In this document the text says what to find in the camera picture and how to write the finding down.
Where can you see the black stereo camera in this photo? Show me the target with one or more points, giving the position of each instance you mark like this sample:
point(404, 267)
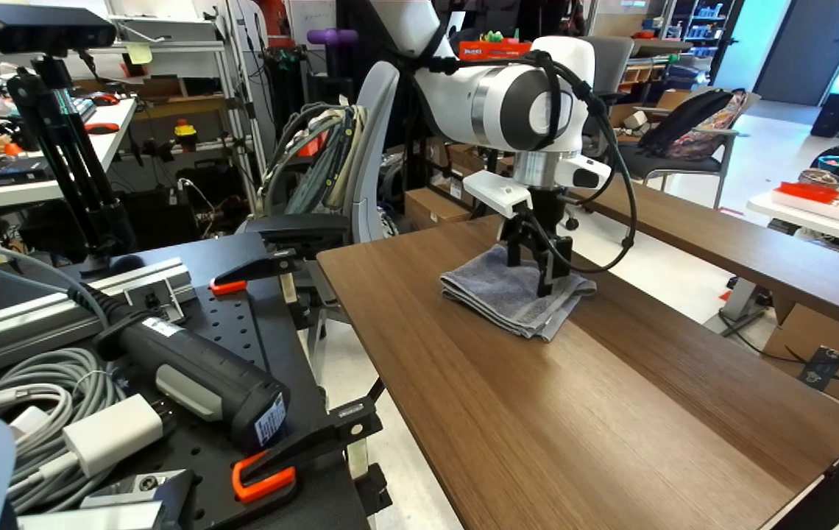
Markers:
point(30, 28)

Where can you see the white power adapter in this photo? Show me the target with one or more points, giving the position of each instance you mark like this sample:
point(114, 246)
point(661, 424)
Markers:
point(114, 435)

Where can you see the white side table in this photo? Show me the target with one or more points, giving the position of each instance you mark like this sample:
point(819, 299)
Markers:
point(819, 223)

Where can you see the white workbench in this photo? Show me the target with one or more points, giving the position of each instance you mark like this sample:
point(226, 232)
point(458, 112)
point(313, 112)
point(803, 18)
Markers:
point(24, 187)

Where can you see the black clamp small orange tip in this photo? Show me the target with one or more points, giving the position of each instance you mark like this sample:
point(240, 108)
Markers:
point(251, 270)

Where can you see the red flat item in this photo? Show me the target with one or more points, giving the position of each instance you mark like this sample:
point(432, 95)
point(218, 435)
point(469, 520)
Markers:
point(809, 193)

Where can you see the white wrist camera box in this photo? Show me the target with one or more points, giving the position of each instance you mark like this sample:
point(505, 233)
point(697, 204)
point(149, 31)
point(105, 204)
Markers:
point(497, 193)

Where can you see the purple cylinder item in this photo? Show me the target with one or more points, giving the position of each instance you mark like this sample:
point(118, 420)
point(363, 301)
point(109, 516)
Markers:
point(330, 40)

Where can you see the orange plastic box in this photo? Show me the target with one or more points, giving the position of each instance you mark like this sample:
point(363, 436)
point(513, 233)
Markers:
point(499, 48)

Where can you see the flat cardboard box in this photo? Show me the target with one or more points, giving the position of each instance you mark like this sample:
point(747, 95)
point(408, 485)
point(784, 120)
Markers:
point(819, 341)

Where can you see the brown wooden side desk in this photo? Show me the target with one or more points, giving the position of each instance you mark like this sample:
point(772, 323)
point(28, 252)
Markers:
point(732, 246)

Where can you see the silver aluminium extrusion rail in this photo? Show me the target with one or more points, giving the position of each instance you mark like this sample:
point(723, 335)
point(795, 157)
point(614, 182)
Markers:
point(17, 320)

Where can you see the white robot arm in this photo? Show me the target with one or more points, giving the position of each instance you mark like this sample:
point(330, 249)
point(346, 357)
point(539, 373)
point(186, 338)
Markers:
point(477, 104)

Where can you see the grey towel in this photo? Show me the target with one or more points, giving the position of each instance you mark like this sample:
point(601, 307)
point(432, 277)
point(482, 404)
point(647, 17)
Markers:
point(516, 301)

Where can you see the black power brick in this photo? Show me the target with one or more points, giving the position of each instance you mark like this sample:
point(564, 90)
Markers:
point(819, 370)

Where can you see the grey mesh office chair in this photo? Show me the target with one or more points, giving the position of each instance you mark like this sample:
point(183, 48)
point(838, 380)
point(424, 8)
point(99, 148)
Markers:
point(614, 59)

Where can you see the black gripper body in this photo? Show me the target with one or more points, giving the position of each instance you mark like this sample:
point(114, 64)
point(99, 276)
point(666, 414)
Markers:
point(539, 211)

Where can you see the small cardboard box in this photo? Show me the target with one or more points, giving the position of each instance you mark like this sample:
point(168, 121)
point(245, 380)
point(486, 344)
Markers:
point(435, 208)

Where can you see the black camera tripod stand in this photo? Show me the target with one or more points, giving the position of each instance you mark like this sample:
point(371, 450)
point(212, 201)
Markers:
point(70, 164)

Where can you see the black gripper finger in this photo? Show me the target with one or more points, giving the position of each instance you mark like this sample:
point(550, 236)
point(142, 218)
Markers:
point(551, 267)
point(513, 249)

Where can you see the black padded chair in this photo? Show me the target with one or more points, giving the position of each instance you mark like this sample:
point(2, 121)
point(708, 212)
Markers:
point(678, 134)

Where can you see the black clamp large orange grip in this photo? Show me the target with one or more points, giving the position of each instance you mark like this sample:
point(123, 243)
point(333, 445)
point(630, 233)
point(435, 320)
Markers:
point(264, 485)

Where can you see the black handheld scanner device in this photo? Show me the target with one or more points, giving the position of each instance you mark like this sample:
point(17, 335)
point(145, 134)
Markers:
point(201, 379)

